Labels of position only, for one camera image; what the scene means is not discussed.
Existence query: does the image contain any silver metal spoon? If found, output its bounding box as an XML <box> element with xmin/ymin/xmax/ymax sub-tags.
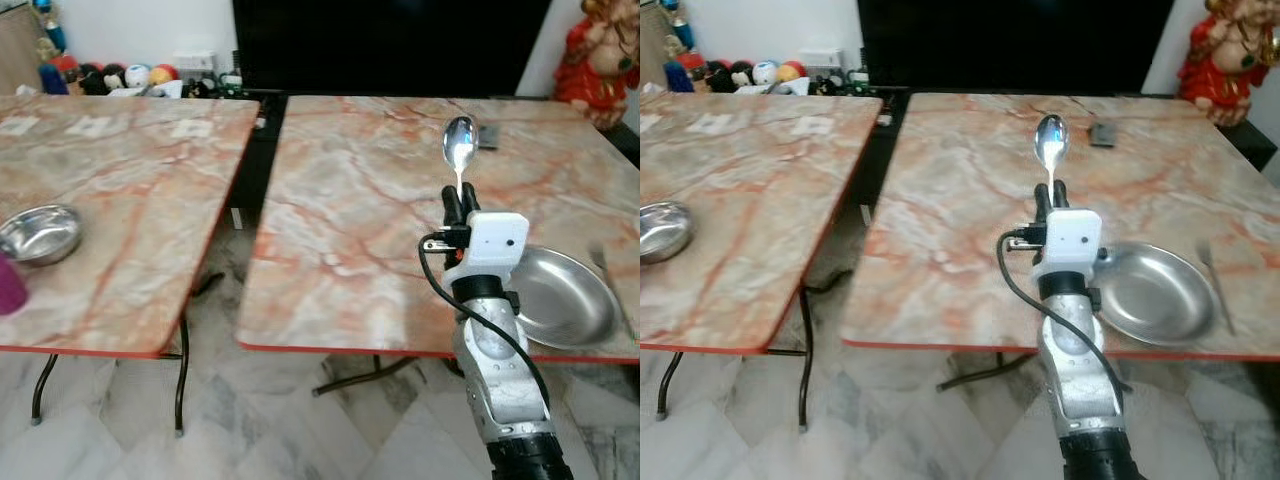
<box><xmin>441</xmin><ymin>115</ymin><xmax>480</xmax><ymax>200</ymax></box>
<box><xmin>1034</xmin><ymin>113</ymin><xmax>1070</xmax><ymax>194</ymax></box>

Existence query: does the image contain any marble table with bowl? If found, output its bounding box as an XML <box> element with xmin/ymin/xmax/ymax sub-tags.
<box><xmin>640</xmin><ymin>90</ymin><xmax>885</xmax><ymax>433</ymax></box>
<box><xmin>0</xmin><ymin>92</ymin><xmax>261</xmax><ymax>438</ymax></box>

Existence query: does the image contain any silver metal fork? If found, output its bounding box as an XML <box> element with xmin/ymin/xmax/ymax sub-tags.
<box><xmin>589</xmin><ymin>244</ymin><xmax>637</xmax><ymax>339</ymax></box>
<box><xmin>1196</xmin><ymin>239</ymin><xmax>1239</xmax><ymax>337</ymax></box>

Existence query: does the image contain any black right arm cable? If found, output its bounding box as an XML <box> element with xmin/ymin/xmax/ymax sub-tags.
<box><xmin>996</xmin><ymin>228</ymin><xmax>1133</xmax><ymax>397</ymax></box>
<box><xmin>417</xmin><ymin>231</ymin><xmax>553</xmax><ymax>423</ymax></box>

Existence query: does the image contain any round steel bowl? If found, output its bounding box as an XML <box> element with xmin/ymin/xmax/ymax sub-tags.
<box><xmin>640</xmin><ymin>201</ymin><xmax>694</xmax><ymax>265</ymax></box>
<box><xmin>0</xmin><ymin>204</ymin><xmax>85</xmax><ymax>267</ymax></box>

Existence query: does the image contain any black plush toy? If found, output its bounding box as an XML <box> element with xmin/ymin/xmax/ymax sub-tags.
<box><xmin>705</xmin><ymin>61</ymin><xmax>754</xmax><ymax>92</ymax></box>
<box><xmin>79</xmin><ymin>63</ymin><xmax>127</xmax><ymax>97</ymax></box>

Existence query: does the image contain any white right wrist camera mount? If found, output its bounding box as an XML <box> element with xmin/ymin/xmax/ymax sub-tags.
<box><xmin>445</xmin><ymin>211</ymin><xmax>531</xmax><ymax>278</ymax></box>
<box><xmin>1032</xmin><ymin>207</ymin><xmax>1104</xmax><ymax>276</ymax></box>

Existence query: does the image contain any magenta plastic cup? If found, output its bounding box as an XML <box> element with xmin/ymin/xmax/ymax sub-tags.
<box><xmin>0</xmin><ymin>251</ymin><xmax>30</xmax><ymax>317</ymax></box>

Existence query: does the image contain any large black television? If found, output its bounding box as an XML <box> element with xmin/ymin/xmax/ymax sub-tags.
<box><xmin>856</xmin><ymin>0</ymin><xmax>1177</xmax><ymax>98</ymax></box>
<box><xmin>231</xmin><ymin>0</ymin><xmax>554</xmax><ymax>99</ymax></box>

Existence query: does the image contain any red gold figurine statue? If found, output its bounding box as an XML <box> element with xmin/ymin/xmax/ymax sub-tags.
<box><xmin>1176</xmin><ymin>0</ymin><xmax>1280</xmax><ymax>129</ymax></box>
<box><xmin>552</xmin><ymin>0</ymin><xmax>641</xmax><ymax>132</ymax></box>

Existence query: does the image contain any black television stand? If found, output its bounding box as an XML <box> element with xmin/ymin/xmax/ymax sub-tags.
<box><xmin>214</xmin><ymin>93</ymin><xmax>291</xmax><ymax>231</ymax></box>

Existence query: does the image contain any marble table with plate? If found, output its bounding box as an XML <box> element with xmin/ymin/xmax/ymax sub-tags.
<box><xmin>841</xmin><ymin>92</ymin><xmax>1280</xmax><ymax>393</ymax></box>
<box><xmin>236</xmin><ymin>94</ymin><xmax>641</xmax><ymax>397</ymax></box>

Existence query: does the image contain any round steel plate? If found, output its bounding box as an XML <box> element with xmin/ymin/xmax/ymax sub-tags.
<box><xmin>1093</xmin><ymin>241</ymin><xmax>1220</xmax><ymax>348</ymax></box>
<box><xmin>508</xmin><ymin>245</ymin><xmax>622</xmax><ymax>351</ymax></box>

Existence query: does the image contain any blue toy figure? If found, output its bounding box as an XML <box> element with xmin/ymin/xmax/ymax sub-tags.
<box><xmin>32</xmin><ymin>0</ymin><xmax>68</xmax><ymax>53</ymax></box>
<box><xmin>659</xmin><ymin>0</ymin><xmax>695</xmax><ymax>52</ymax></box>

